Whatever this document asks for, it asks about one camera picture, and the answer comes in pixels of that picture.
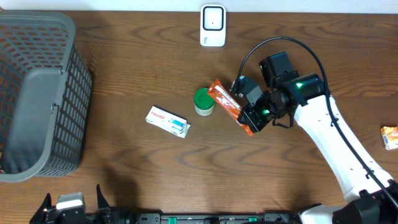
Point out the grey plastic basket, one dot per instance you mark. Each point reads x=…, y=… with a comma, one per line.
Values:
x=45, y=96

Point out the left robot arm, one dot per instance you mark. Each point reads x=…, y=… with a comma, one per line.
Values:
x=118, y=215

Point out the green lid jar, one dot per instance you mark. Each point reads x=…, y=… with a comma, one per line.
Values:
x=204, y=104

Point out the red Top chocolate bar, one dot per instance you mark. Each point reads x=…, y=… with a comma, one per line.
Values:
x=218, y=93

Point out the small orange box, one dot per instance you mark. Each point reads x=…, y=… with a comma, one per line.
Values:
x=390, y=137

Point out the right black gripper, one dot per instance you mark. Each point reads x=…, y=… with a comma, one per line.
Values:
x=249, y=116

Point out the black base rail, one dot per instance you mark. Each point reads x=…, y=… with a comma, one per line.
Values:
x=272, y=217

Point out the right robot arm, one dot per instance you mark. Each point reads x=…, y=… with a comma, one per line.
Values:
x=370, y=191

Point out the white Panadol box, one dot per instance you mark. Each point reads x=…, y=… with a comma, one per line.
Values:
x=168, y=121

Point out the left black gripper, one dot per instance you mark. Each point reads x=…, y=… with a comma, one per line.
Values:
x=38, y=209

